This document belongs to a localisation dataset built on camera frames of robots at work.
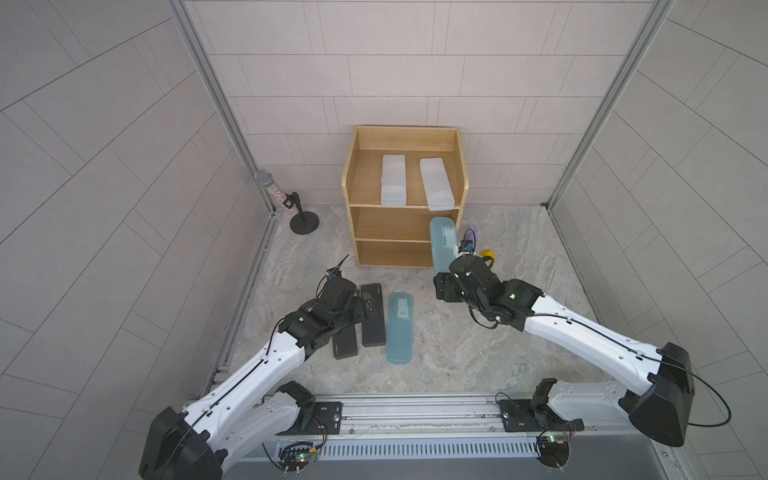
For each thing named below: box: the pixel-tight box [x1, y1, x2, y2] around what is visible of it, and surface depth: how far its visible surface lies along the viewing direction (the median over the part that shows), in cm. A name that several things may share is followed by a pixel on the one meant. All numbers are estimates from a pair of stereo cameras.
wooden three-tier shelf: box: [342, 126, 469, 268], surface depth 86 cm
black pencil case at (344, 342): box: [332, 324, 358, 360], surface depth 82 cm
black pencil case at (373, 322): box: [361, 283, 386, 347], surface depth 86 cm
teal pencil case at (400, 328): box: [386, 292, 415, 365], surface depth 87 cm
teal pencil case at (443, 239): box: [429, 216, 457, 276], surface depth 81 cm
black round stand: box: [282, 192, 319, 235], surface depth 111 cm
